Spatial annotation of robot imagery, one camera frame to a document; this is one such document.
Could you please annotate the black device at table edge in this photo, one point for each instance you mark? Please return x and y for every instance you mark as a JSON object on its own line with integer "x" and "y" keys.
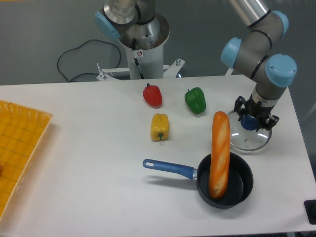
{"x": 310, "y": 207}

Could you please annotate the glass pot lid blue knob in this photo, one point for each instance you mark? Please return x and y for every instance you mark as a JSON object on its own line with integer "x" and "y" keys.
{"x": 246, "y": 140}

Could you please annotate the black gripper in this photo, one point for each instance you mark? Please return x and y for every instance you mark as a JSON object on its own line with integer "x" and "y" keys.
{"x": 265, "y": 120}

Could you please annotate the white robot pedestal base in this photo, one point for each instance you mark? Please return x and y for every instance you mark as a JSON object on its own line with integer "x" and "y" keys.
{"x": 144, "y": 47}

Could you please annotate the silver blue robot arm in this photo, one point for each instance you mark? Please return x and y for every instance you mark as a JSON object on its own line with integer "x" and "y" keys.
{"x": 249, "y": 56}

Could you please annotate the red bell pepper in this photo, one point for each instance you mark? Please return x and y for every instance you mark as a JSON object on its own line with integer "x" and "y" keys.
{"x": 152, "y": 95}

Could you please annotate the orange baguette bread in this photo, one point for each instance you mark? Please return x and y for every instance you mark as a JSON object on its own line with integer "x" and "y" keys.
{"x": 220, "y": 156}

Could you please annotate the green bell pepper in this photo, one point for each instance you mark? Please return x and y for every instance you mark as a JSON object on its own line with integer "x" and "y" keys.
{"x": 195, "y": 100}

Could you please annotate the yellow plastic basket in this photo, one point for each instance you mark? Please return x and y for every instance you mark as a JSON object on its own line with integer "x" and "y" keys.
{"x": 21, "y": 131}

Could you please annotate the dark pot blue handle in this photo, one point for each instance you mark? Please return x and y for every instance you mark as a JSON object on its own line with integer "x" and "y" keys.
{"x": 240, "y": 179}

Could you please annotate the yellow bell pepper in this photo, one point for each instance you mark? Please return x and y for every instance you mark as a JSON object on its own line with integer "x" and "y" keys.
{"x": 159, "y": 127}

